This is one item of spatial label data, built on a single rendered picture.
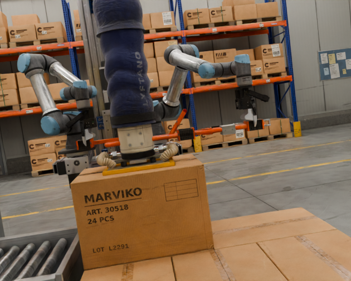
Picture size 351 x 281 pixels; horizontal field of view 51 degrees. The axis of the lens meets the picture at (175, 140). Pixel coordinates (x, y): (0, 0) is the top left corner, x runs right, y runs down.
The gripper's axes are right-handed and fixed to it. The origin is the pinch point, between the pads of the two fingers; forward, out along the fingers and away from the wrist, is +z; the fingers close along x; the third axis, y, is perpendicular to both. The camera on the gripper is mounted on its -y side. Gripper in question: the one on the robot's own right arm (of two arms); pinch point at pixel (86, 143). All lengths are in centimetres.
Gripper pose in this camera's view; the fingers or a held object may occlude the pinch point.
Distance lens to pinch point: 213.1
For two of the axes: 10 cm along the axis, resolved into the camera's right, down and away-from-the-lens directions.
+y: 9.9, -1.4, 0.6
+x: -0.7, -0.8, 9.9
